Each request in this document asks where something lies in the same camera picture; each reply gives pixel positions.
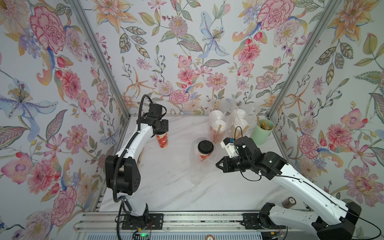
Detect white lid red back cup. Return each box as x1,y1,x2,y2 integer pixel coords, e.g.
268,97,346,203
211,120,227,144

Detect white lid red cup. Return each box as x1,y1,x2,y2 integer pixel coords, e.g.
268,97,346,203
209,110,225,122
211,120,227,144

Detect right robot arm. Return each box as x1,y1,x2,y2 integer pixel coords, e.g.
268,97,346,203
216,137,362,240

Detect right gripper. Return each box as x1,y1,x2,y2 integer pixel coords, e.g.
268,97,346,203
215,156,255,174

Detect clear plastic carrier bag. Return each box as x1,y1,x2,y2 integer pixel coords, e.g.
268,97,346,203
228,99,261,139

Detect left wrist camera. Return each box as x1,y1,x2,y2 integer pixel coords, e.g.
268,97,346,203
147,103,163,120

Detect green cup holder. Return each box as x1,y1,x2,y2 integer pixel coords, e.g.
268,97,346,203
251,119,275,146

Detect wooden chessboard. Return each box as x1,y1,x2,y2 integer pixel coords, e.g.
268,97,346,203
137,149,145,167

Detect white lid floral cup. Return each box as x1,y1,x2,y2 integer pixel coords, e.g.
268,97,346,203
235,109,247,120

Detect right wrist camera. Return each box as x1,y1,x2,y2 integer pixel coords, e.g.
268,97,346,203
220,136,258,158

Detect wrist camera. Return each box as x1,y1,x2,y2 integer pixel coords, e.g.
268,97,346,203
147,103,163,120
220,136,258,158

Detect white lid beige cup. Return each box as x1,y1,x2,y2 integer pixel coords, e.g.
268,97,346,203
231,119,249,139

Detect wooden stir sticks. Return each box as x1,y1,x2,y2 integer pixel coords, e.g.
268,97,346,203
257,116,273,131

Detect clear plastic bag pile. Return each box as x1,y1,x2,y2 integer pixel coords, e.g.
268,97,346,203
208,98,229,145

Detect black lid red cup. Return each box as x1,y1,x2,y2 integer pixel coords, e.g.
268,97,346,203
156,132,168,149
198,140,214,162

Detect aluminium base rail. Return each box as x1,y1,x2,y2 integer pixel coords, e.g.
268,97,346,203
73,210,331,233

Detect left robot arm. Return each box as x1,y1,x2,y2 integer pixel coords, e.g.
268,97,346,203
105,103,169,227

